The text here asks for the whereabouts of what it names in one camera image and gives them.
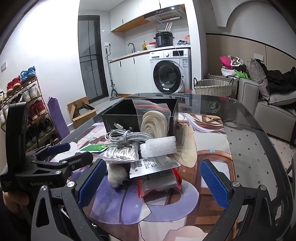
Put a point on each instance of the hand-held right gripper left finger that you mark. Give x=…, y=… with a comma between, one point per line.
x=92, y=183

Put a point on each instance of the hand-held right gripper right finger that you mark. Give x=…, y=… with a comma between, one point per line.
x=214, y=184

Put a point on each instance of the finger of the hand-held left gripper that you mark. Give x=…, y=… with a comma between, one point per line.
x=78, y=158
x=57, y=147

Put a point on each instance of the bag of white shoelaces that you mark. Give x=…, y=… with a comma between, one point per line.
x=120, y=154

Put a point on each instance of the black cardboard box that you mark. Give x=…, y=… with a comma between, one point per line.
x=115, y=120

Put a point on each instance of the white paper packet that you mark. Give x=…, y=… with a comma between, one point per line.
x=152, y=166

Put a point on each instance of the white foam piece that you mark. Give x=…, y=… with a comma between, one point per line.
x=157, y=146

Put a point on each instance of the person's left hand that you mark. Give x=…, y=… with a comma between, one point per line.
x=16, y=204

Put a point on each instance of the green packet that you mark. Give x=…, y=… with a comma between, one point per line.
x=94, y=147

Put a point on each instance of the beige fabric pouch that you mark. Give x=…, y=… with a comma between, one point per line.
x=115, y=176

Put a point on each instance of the purple mat bag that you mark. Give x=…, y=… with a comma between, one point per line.
x=57, y=118

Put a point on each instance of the shoe rack with shoes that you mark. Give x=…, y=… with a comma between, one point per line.
x=34, y=109

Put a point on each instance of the open cardboard box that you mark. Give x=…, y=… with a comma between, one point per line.
x=81, y=111

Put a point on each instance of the red-edged zip bag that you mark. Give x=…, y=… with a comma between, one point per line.
x=159, y=185

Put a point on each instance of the wooden shoe rack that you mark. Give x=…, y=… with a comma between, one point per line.
x=34, y=81

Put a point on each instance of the grey sofa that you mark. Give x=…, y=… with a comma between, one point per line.
x=268, y=115

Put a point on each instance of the mop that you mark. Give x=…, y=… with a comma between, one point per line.
x=112, y=76

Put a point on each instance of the dark glass door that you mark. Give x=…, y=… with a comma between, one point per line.
x=92, y=60

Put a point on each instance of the wicker basket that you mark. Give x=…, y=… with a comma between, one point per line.
x=212, y=88

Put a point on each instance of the white counter cabinet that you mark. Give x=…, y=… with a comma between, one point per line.
x=129, y=74

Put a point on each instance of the grey cushion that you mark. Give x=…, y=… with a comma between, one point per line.
x=282, y=98
x=257, y=76

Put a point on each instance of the white cloth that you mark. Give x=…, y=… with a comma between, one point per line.
x=227, y=73

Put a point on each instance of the green plastic bag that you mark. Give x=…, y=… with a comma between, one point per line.
x=242, y=74

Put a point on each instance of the white washing machine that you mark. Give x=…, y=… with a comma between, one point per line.
x=170, y=74

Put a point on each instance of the black jacket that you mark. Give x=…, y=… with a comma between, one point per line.
x=279, y=81

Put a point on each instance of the pink cloth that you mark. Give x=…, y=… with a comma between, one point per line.
x=226, y=61

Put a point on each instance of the kitchen faucet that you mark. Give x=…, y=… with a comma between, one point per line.
x=132, y=47

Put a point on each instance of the brown white plush mask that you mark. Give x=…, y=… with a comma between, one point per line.
x=235, y=60

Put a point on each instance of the white bowl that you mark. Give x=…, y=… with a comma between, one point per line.
x=150, y=46

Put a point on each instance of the dark cloth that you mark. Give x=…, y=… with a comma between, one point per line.
x=183, y=42

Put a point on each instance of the black pressure cooker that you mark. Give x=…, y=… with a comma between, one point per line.
x=164, y=39

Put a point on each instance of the orange bag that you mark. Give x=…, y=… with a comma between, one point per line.
x=186, y=38

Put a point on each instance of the white router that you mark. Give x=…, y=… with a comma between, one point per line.
x=167, y=27

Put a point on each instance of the range hood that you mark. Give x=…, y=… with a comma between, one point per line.
x=165, y=15

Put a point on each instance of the wall switch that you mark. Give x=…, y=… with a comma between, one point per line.
x=3, y=66

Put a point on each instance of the wall socket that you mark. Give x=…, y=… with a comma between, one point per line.
x=258, y=55

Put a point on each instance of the white wall cabinet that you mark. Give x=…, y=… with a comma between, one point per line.
x=129, y=11

